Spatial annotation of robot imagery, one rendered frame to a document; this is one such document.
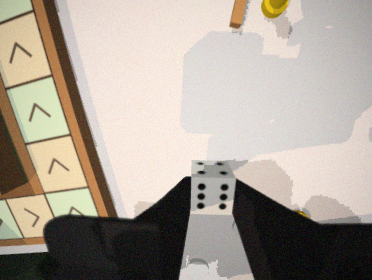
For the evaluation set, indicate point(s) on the wooden board game with central tray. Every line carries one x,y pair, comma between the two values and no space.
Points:
32,92

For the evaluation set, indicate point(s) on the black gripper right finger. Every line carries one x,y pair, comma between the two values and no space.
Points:
282,244

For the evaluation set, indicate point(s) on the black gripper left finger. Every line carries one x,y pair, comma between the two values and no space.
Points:
152,242

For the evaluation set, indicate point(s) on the thin brown wooden stick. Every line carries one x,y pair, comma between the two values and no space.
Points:
237,14

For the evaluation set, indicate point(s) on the white die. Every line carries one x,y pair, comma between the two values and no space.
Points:
212,187

